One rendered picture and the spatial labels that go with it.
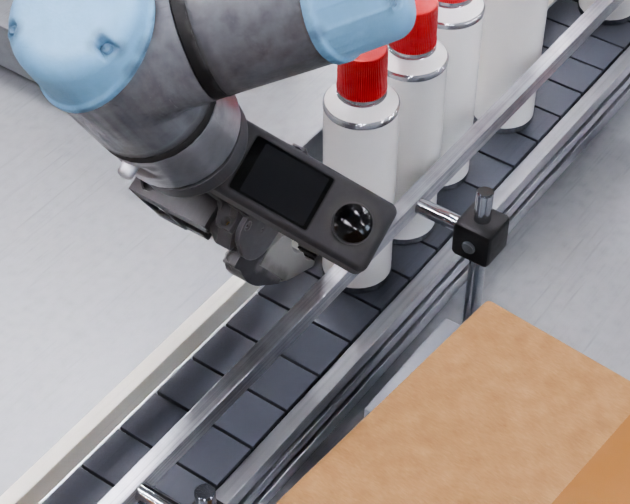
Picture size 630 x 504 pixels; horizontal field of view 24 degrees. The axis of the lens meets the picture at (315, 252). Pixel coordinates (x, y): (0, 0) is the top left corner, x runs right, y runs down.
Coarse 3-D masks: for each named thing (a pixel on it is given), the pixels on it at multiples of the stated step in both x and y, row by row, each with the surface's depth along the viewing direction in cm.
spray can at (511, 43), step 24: (504, 0) 110; (528, 0) 110; (504, 24) 112; (528, 24) 112; (504, 48) 113; (528, 48) 113; (480, 72) 117; (504, 72) 115; (480, 96) 118; (528, 120) 119
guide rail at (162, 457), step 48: (576, 48) 116; (528, 96) 111; (480, 144) 107; (432, 192) 103; (384, 240) 100; (336, 288) 96; (288, 336) 93; (240, 384) 90; (192, 432) 87; (144, 480) 85
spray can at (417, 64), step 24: (432, 0) 97; (432, 24) 97; (408, 48) 98; (432, 48) 99; (408, 72) 99; (432, 72) 99; (408, 96) 100; (432, 96) 101; (408, 120) 101; (432, 120) 102; (408, 144) 103; (432, 144) 104; (408, 168) 105; (408, 240) 110
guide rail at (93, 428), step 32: (224, 288) 102; (256, 288) 104; (192, 320) 100; (224, 320) 102; (160, 352) 98; (192, 352) 100; (128, 384) 96; (96, 416) 94; (64, 448) 92; (32, 480) 90
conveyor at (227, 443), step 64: (576, 0) 133; (576, 64) 126; (448, 192) 114; (320, 256) 109; (256, 320) 105; (320, 320) 105; (192, 384) 100; (256, 384) 100; (128, 448) 96; (192, 448) 96
